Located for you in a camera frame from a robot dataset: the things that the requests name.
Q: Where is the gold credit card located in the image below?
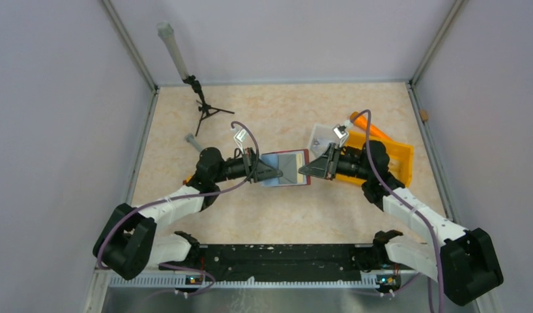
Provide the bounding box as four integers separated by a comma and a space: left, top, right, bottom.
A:
296, 151, 307, 185

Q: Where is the dark grey credit card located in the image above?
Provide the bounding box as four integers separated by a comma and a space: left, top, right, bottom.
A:
278, 154, 297, 185

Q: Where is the red card holder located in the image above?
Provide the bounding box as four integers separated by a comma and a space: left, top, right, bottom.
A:
260, 149, 311, 187

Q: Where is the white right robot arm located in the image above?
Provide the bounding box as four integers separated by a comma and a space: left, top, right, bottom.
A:
299, 140, 504, 306

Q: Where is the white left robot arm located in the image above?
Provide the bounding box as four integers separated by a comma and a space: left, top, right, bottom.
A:
93, 147, 283, 280

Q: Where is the silver card in white bin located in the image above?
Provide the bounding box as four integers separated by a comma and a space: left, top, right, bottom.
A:
310, 137, 332, 155

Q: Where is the white plastic bin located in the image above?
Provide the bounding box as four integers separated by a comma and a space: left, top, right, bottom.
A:
308, 123, 339, 158

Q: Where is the orange plastic cylinder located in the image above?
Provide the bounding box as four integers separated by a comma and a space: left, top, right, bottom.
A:
349, 112, 392, 140

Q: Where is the grey toy block bar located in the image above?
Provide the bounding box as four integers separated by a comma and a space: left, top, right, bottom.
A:
184, 133, 204, 153

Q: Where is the yellow plastic double bin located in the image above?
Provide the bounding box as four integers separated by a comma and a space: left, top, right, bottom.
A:
346, 131, 414, 187

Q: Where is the black mini tripod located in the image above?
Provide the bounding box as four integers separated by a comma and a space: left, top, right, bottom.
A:
182, 75, 235, 137

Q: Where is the grey tube on tripod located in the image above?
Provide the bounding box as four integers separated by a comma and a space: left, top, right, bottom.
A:
157, 22, 190, 83

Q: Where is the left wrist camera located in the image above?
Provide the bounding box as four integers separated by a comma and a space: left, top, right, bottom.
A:
233, 128, 248, 145

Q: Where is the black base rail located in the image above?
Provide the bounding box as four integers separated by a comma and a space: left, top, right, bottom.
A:
159, 244, 408, 282

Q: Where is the small brown wall knob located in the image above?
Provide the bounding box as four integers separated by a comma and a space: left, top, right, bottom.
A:
419, 110, 429, 123

